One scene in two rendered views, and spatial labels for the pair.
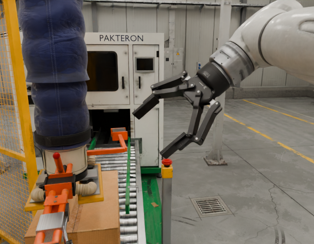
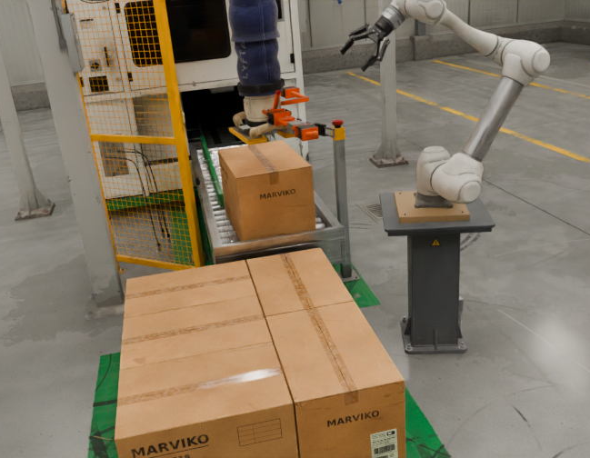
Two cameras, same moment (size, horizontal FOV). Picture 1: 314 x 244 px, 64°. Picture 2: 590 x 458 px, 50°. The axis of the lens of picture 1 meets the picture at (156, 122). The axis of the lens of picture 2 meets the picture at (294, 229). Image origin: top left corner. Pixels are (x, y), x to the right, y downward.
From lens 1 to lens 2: 220 cm
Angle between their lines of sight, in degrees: 9
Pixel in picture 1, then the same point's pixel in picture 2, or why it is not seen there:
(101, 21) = not seen: outside the picture
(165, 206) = (340, 173)
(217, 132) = (388, 112)
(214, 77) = (385, 25)
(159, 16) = not seen: outside the picture
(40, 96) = (251, 52)
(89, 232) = (287, 171)
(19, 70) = (166, 34)
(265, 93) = not seen: hidden behind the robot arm
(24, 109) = (173, 79)
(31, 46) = (245, 13)
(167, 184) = (339, 146)
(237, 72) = (395, 21)
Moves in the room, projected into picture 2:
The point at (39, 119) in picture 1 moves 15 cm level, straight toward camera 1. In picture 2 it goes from (248, 72) to (264, 74)
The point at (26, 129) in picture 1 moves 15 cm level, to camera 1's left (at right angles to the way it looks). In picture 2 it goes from (176, 103) to (151, 105)
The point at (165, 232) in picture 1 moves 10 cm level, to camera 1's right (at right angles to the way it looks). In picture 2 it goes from (342, 204) to (357, 202)
